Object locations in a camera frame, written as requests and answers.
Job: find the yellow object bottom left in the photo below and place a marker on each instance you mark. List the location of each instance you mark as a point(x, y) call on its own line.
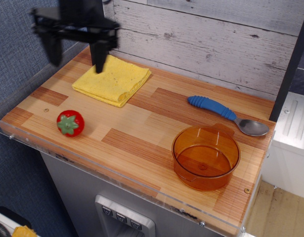
point(24, 231)

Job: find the grey toy fridge cabinet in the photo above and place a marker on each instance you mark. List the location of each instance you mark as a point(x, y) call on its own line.
point(78, 189)

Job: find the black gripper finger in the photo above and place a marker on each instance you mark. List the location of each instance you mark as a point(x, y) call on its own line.
point(99, 51)
point(53, 48)

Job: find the dark right frame post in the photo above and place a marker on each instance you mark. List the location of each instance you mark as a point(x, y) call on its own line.
point(288, 77)

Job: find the silver dispenser button panel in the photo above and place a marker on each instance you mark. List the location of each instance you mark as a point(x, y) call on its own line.
point(120, 221)

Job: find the white toy sink unit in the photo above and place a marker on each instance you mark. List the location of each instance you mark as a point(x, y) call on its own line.
point(283, 166)

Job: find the blue handled metal spoon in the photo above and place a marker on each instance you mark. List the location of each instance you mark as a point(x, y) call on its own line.
point(247, 126)

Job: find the orange transparent plastic pot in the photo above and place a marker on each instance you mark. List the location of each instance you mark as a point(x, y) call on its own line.
point(205, 156)

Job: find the red toy strawberry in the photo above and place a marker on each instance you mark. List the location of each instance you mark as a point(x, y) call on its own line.
point(70, 123)

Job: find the yellow folded cloth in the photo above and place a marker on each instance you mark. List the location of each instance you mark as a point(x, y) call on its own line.
point(115, 85)

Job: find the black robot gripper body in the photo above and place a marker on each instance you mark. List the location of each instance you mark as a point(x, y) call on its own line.
point(77, 20)

